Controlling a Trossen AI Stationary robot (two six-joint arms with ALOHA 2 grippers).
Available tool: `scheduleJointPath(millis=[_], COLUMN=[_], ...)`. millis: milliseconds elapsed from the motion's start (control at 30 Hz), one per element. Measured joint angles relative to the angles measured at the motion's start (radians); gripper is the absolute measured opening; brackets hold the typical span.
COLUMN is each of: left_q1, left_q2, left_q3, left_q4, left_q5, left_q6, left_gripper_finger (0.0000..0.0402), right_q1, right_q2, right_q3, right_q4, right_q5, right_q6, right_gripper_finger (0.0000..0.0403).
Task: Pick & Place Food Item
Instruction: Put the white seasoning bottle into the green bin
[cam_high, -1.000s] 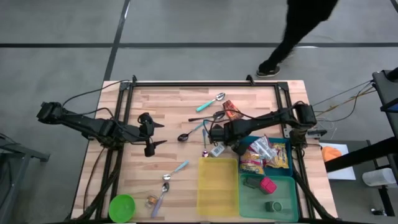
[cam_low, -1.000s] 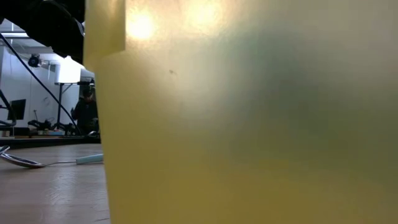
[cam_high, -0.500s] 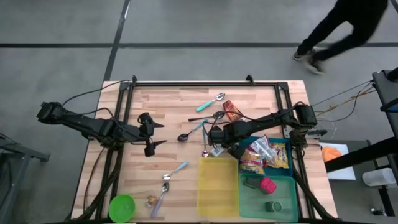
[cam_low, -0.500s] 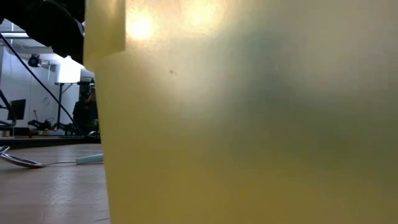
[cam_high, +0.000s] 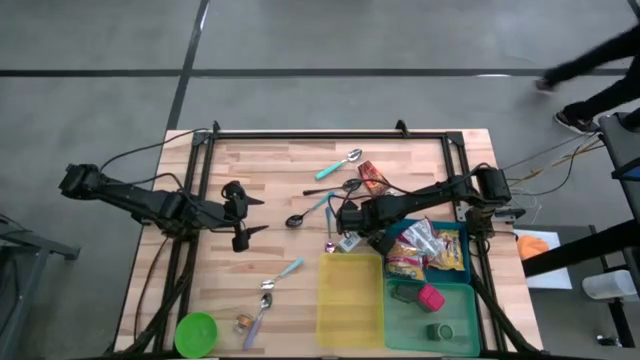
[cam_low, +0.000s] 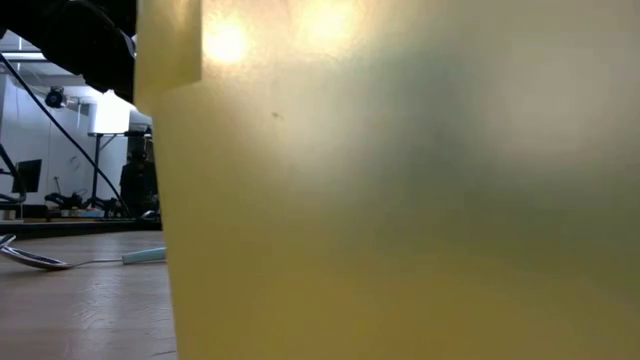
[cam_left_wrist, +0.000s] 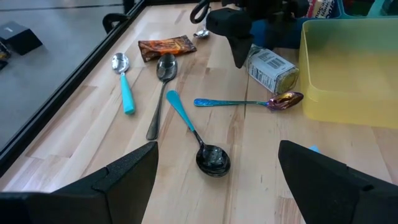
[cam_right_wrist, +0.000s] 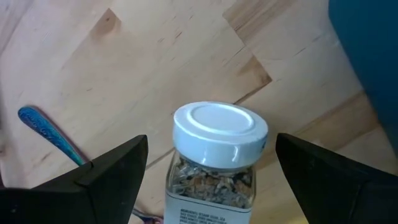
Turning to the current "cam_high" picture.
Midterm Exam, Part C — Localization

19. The red-lid paprika tin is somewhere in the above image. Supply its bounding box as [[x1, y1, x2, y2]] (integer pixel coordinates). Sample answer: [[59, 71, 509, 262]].
[[417, 283, 447, 314]]

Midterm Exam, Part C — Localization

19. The orange ramen noodle packet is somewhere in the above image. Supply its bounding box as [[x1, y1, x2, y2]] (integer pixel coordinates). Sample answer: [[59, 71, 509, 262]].
[[383, 237, 427, 282]]

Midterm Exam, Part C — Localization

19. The teal-handled silver spoon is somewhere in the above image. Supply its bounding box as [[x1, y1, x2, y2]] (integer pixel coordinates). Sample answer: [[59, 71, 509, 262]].
[[313, 148, 364, 182]]

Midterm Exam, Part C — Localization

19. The all-black metal spoon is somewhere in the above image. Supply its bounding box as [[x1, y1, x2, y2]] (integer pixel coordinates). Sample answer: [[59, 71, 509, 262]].
[[301, 178, 363, 197]]

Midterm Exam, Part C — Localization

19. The light-blue-handled silver utensil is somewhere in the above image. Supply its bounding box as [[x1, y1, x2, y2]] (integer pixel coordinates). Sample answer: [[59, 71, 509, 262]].
[[259, 257, 306, 292]]

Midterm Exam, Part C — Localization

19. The black side desk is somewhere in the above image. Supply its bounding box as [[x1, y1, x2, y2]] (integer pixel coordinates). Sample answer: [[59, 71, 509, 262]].
[[522, 112, 640, 279]]

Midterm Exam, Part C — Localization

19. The yellow snack bag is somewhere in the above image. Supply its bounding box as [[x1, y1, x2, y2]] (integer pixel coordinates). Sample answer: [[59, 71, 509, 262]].
[[428, 228, 466, 273]]

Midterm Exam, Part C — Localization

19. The green-lid glass spice jar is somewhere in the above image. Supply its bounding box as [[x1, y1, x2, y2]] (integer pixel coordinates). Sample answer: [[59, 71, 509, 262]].
[[425, 322, 456, 343]]

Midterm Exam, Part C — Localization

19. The orange round object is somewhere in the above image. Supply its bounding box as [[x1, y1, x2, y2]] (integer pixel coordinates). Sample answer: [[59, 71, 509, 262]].
[[516, 234, 551, 262]]

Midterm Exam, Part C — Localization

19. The silver snack packet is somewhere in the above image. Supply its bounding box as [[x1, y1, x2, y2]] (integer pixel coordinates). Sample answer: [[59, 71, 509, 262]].
[[398, 217, 447, 257]]

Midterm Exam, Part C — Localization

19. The lavender-handled silver spoon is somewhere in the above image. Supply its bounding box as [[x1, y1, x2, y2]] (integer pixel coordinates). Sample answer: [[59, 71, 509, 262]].
[[241, 292, 274, 352]]

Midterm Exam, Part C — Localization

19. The person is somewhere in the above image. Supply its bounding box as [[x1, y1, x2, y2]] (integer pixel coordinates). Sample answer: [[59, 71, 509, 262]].
[[533, 24, 640, 135]]

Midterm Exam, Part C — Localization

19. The brown snack bar wrapper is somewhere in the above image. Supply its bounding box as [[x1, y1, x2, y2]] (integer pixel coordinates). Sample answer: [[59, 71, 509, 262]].
[[356, 160, 396, 197]]

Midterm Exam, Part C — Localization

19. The black-bowl blue-handled spoon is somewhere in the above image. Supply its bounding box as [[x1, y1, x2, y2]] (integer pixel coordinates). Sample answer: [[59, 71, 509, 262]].
[[284, 191, 337, 230]]

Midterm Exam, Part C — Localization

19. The small amber glass jar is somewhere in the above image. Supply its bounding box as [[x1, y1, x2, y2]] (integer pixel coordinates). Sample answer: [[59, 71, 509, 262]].
[[233, 313, 254, 335]]

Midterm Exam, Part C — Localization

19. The white-lid glass spice jar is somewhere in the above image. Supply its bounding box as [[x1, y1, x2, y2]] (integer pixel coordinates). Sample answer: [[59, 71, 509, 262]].
[[338, 232, 363, 254]]

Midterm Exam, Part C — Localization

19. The yellow plastic bin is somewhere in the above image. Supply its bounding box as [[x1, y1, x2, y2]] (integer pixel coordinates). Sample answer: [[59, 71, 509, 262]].
[[315, 251, 385, 349]]

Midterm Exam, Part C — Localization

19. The grey metal stand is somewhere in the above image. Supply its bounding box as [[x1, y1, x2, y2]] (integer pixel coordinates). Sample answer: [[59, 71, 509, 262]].
[[0, 213, 82, 360]]

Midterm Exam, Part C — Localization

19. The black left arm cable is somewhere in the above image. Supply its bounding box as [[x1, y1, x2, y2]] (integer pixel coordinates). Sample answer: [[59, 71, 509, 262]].
[[98, 127, 214, 174]]

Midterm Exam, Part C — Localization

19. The iridescent rainbow spoon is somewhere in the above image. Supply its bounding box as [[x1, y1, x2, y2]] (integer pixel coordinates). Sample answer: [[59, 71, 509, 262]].
[[323, 206, 338, 254]]

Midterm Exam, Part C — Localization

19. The green plastic bin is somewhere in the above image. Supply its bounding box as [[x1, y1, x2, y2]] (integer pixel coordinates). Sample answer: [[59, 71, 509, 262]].
[[383, 278, 482, 358]]

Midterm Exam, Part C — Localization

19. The blue plastic bin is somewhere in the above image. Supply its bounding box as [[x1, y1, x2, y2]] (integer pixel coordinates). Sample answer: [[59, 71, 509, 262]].
[[382, 216, 472, 285]]

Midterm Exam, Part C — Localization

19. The green black pepper tin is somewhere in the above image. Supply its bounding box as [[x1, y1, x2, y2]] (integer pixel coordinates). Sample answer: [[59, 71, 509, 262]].
[[389, 283, 422, 306]]

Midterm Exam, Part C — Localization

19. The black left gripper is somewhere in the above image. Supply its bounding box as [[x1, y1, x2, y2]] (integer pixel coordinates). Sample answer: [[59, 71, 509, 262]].
[[212, 180, 270, 254]]

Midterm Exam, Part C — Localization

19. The white paper sheet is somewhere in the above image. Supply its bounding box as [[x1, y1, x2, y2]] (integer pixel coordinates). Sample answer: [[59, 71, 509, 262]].
[[512, 228, 574, 291]]

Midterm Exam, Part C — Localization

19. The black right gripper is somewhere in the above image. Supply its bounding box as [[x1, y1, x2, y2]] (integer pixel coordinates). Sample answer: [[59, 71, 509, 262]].
[[335, 197, 397, 256]]

